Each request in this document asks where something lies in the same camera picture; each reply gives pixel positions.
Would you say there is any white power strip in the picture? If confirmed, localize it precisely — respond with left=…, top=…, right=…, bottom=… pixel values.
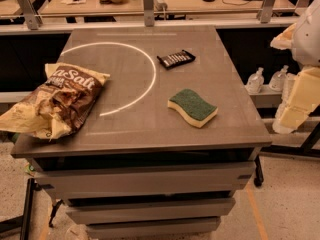
left=153, top=0, right=167, bottom=11

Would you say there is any black snack bar wrapper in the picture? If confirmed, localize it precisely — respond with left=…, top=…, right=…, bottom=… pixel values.
left=157, top=50, right=196, bottom=70

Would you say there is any brown sea salt chip bag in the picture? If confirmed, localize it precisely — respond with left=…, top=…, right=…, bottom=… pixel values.
left=0, top=63, right=110, bottom=140

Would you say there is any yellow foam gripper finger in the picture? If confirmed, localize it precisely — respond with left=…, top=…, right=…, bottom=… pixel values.
left=272, top=66, right=320, bottom=134
left=270, top=24, right=296, bottom=50

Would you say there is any clear bottle left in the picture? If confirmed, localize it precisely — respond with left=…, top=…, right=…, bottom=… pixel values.
left=246, top=67, right=264, bottom=94

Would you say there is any green and yellow sponge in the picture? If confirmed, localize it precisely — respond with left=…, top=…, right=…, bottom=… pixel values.
left=167, top=89, right=218, bottom=128

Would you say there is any grey drawer cabinet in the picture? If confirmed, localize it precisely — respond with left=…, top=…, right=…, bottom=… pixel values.
left=12, top=26, right=271, bottom=240

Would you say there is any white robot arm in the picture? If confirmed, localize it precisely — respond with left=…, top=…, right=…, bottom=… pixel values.
left=270, top=0, right=320, bottom=134

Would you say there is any clear bottle right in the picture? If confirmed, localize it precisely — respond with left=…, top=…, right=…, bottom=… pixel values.
left=268, top=65, right=289, bottom=91

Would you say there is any clear bottle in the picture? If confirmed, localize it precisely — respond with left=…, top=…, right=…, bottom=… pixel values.
left=246, top=67, right=264, bottom=94
left=268, top=65, right=289, bottom=91

